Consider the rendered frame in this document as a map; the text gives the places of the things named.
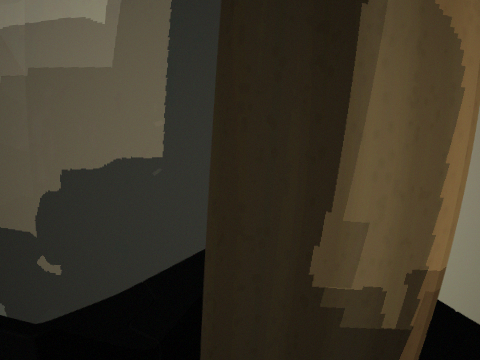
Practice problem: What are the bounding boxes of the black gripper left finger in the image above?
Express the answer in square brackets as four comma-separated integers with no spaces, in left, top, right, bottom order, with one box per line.
[0,249,207,360]

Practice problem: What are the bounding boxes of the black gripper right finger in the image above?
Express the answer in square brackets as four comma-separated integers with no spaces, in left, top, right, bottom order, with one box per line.
[419,300,480,360]

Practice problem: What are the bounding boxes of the brown wooden board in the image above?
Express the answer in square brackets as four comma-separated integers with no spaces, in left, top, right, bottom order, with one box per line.
[200,0,480,360]

